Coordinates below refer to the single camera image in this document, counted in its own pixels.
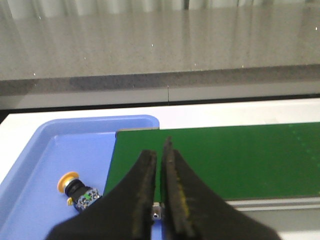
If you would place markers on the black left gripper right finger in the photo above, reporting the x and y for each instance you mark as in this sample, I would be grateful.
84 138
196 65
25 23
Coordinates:
192 211

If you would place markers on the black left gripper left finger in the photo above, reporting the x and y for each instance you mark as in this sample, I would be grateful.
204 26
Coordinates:
125 213

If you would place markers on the yellow mushroom push button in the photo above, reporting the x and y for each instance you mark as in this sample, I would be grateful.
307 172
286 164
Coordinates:
79 195

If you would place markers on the green conveyor belt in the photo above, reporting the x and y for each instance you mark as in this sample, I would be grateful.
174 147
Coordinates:
236 162

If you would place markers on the blue plastic tray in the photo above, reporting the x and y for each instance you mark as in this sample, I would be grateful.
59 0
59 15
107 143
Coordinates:
30 203

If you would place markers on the grey stone counter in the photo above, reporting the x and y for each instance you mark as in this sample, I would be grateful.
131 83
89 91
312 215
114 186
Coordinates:
244 52

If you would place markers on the grey pleated curtain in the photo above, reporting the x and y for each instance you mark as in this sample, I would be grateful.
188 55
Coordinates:
23 9

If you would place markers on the aluminium conveyor frame rail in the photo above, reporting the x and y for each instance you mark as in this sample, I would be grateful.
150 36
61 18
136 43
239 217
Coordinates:
292 211

